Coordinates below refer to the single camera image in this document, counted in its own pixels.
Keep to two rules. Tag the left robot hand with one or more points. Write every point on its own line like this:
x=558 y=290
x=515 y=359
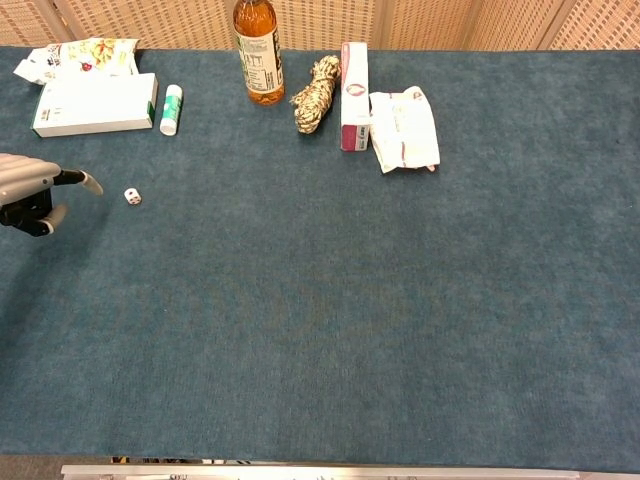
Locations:
x=25 y=177

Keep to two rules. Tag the small white die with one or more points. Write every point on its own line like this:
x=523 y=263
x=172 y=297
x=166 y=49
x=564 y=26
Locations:
x=132 y=196

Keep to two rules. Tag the white green cardboard box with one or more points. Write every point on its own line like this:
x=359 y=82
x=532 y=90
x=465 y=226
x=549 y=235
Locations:
x=95 y=105

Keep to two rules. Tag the printed snack bag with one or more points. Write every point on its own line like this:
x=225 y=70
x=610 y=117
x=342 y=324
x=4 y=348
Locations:
x=80 y=59

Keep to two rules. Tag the white green glue stick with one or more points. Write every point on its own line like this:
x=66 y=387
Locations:
x=171 y=110

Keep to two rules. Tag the amber liquid bottle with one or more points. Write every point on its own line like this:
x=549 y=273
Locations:
x=259 y=55

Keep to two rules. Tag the teal felt table mat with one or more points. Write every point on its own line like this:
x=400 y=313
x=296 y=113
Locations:
x=320 y=300

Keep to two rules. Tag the white magenta long box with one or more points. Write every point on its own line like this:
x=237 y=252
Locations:
x=354 y=95

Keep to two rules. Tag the white plastic wrapped packet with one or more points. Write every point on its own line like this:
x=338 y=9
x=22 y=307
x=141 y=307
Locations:
x=404 y=131

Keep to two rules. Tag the woven rattan folding screen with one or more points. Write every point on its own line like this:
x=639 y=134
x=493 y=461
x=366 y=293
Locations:
x=450 y=22

